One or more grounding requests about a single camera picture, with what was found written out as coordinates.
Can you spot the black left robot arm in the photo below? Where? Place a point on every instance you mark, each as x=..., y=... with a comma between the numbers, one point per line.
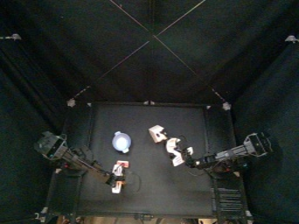
x=66, y=153

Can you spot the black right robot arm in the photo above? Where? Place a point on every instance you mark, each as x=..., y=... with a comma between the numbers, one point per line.
x=234, y=151

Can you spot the salmon sushi toy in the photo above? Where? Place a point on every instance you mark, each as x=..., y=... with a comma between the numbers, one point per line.
x=123, y=164

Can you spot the white tan toy block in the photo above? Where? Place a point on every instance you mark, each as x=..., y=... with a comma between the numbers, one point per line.
x=156, y=133

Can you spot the light blue toy bowl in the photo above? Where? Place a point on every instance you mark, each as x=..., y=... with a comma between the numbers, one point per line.
x=122, y=142

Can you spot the silver frame corner bracket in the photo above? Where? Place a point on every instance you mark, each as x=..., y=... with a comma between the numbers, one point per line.
x=291, y=38
x=148, y=102
x=15, y=37
x=226, y=106
x=71, y=102

